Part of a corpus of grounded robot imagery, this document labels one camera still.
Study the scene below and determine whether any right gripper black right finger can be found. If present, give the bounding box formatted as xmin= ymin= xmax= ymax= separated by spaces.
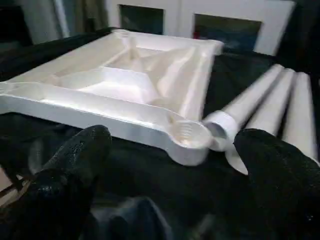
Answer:
xmin=232 ymin=127 xmax=320 ymax=240

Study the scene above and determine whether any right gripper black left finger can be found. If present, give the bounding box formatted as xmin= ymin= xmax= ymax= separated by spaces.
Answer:
xmin=0 ymin=124 xmax=113 ymax=240

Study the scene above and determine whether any white plastic table leg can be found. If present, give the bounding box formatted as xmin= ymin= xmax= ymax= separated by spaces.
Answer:
xmin=281 ymin=71 xmax=320 ymax=167
xmin=224 ymin=68 xmax=298 ymax=176
xmin=201 ymin=63 xmax=288 ymax=152

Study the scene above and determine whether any black work mat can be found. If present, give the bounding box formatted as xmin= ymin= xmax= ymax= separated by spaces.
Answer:
xmin=0 ymin=26 xmax=320 ymax=240

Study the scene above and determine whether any white plastic table top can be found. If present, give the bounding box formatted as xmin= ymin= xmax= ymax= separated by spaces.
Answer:
xmin=0 ymin=29 xmax=225 ymax=167

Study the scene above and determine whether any white cabinet with glass doors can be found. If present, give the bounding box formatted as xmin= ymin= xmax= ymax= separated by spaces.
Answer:
xmin=106 ymin=0 xmax=297 ymax=58

